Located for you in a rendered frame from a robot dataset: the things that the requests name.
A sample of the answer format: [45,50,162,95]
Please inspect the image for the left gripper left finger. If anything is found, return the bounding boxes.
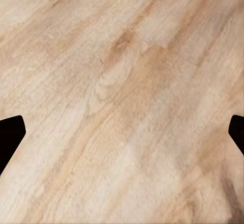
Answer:
[0,115,26,175]

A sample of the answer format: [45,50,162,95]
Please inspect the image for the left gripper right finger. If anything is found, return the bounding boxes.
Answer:
[229,115,244,155]

